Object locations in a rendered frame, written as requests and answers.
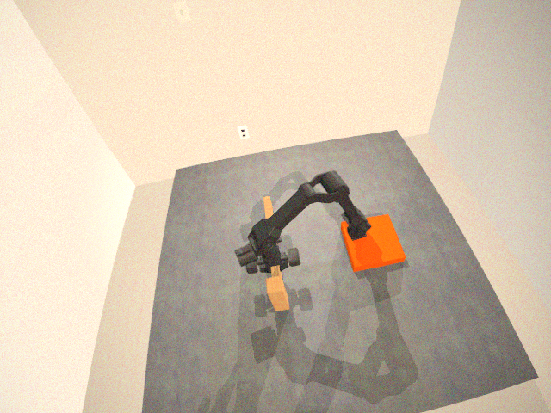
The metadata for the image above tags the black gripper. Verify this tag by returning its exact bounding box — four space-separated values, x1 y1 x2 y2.
246 248 301 274

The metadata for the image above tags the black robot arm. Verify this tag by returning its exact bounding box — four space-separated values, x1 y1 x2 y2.
235 171 372 267

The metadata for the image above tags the wooden post with slot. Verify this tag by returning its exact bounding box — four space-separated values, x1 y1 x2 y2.
265 276 289 311

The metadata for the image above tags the wooden side rail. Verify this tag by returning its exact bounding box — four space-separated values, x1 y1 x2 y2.
263 196 282 278

